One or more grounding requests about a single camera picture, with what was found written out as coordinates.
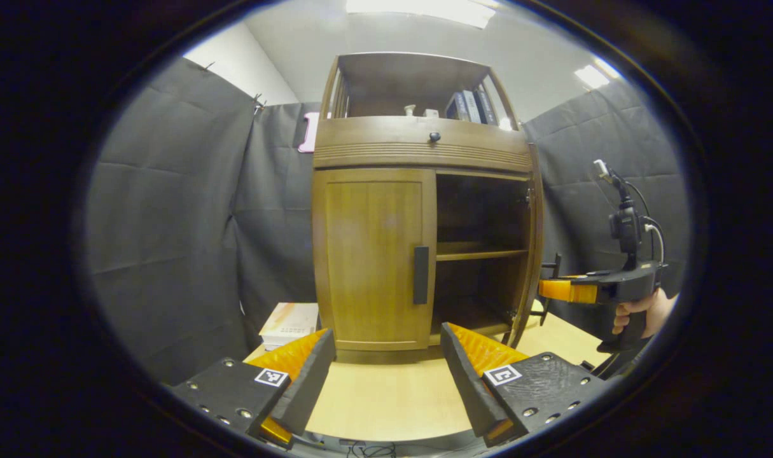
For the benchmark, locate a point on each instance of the wooden inner cabinet shelf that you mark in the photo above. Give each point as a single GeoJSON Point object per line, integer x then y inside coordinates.
{"type": "Point", "coordinates": [481, 252]}

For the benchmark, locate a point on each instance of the wooden cabinet door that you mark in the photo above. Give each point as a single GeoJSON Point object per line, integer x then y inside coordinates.
{"type": "Point", "coordinates": [367, 254]}
{"type": "Point", "coordinates": [534, 242]}

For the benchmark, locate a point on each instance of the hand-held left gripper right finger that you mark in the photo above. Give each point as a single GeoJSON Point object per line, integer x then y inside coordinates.
{"type": "Point", "coordinates": [466, 381]}

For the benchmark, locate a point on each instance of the large ceiling light panel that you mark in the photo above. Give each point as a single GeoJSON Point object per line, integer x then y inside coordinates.
{"type": "Point", "coordinates": [424, 9]}

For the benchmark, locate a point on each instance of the small ceiling light panel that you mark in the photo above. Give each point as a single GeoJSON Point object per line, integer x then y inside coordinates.
{"type": "Point", "coordinates": [591, 76]}

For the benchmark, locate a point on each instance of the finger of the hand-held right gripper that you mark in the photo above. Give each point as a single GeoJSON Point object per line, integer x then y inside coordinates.
{"type": "Point", "coordinates": [567, 291]}

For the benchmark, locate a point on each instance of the brown wooden shoe cabinet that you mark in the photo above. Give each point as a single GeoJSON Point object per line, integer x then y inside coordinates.
{"type": "Point", "coordinates": [418, 149]}

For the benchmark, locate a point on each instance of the black backdrop cloth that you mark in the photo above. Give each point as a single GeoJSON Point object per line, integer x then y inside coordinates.
{"type": "Point", "coordinates": [170, 222]}

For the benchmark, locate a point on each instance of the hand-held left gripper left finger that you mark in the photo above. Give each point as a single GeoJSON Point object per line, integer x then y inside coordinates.
{"type": "Point", "coordinates": [310, 388]}

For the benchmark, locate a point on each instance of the stack of pale books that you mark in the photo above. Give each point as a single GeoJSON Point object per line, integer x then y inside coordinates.
{"type": "Point", "coordinates": [291, 321]}

